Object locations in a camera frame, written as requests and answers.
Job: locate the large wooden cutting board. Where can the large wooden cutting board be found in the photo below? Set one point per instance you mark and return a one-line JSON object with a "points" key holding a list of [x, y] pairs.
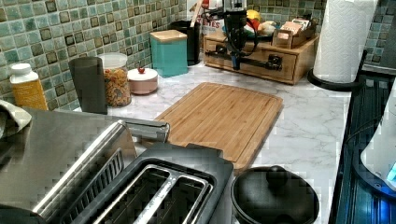
{"points": [[232, 119]]}

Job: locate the white pink lidded bowl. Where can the white pink lidded bowl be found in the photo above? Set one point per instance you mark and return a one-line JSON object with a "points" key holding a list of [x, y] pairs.
{"points": [[143, 83]]}

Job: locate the wooden tea bag box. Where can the wooden tea bag box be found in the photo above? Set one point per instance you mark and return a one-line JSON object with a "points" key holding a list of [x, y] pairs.
{"points": [[294, 33]]}

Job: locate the wooden drawer cabinet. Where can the wooden drawer cabinet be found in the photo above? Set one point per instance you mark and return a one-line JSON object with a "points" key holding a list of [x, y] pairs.
{"points": [[306, 52]]}

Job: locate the yellow plush fruit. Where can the yellow plush fruit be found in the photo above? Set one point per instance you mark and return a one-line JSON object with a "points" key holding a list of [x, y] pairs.
{"points": [[254, 15]]}

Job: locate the beige plush toy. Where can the beige plush toy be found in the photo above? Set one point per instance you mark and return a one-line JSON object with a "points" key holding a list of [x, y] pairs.
{"points": [[266, 28]]}

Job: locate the plush watermelon slice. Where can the plush watermelon slice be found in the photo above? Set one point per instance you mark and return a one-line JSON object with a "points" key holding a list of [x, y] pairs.
{"points": [[252, 26]]}

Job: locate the clear cereal jar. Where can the clear cereal jar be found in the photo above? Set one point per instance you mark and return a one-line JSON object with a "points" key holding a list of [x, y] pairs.
{"points": [[116, 79]]}

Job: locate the teal round plate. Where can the teal round plate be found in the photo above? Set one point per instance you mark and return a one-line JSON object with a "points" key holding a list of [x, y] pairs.
{"points": [[264, 38]]}

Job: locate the black lidded container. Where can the black lidded container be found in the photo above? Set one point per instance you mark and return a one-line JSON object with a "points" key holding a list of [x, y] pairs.
{"points": [[273, 195]]}

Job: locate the white printed box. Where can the white printed box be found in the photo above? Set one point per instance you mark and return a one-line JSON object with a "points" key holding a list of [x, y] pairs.
{"points": [[211, 16]]}

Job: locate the white paper towel roll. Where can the white paper towel roll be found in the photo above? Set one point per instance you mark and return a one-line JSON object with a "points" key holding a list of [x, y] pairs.
{"points": [[346, 25]]}

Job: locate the wooden spoon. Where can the wooden spoon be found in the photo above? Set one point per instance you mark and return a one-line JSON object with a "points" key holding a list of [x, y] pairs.
{"points": [[196, 9]]}

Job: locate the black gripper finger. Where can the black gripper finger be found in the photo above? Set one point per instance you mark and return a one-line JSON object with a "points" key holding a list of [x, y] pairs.
{"points": [[235, 61]]}

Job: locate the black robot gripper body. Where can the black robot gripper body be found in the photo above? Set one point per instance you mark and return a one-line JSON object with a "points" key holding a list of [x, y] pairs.
{"points": [[235, 20]]}

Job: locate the orange bottle white cap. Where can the orange bottle white cap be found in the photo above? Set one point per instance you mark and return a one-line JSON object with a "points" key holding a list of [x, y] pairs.
{"points": [[26, 86]]}

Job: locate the dark grey cup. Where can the dark grey cup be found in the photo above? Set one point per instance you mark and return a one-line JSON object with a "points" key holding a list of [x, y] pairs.
{"points": [[89, 83]]}

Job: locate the black utensil pot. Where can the black utensil pot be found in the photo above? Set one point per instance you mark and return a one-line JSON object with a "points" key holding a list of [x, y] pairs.
{"points": [[193, 38]]}

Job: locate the black silver toaster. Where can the black silver toaster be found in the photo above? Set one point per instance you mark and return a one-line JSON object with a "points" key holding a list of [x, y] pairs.
{"points": [[166, 184]]}

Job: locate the teal canister with wooden lid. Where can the teal canister with wooden lid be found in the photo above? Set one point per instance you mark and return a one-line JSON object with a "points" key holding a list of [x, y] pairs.
{"points": [[169, 53]]}

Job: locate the black drawer handle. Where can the black drawer handle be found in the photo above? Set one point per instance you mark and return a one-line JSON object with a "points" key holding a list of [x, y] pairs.
{"points": [[274, 62]]}

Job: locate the black paper towel holder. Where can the black paper towel holder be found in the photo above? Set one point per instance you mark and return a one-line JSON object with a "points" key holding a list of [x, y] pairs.
{"points": [[335, 86]]}

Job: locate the wooden drawer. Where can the wooden drawer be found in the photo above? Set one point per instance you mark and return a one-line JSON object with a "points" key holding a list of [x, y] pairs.
{"points": [[291, 71]]}

